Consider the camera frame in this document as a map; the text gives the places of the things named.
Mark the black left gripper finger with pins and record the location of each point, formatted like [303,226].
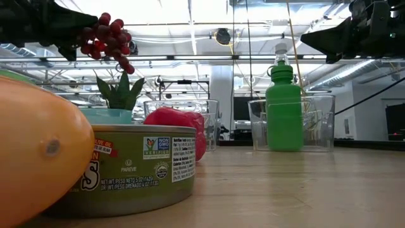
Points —
[68,53]
[68,25]

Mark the red grape bunch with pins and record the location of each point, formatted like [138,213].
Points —
[107,38]

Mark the clear bottle with white cap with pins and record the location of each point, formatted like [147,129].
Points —
[281,49]

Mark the green plastic squeeze bottle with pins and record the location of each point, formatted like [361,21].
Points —
[284,120]

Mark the yellow orange mango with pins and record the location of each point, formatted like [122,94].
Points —
[38,149]

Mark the red bell pepper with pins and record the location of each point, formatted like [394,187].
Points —
[177,122]

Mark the tin can green label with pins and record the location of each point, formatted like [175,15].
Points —
[136,168]

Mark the small potted green plant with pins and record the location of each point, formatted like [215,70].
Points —
[120,93]

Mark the clear plastic bin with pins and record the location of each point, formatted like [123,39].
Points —
[212,107]
[319,126]

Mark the teal plastic bin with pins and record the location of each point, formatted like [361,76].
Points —
[107,116]

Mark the black cabinet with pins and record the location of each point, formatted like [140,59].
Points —
[395,122]

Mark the black monitor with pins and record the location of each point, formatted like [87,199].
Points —
[241,107]

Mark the black metal rack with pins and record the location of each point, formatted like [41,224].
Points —
[184,81]

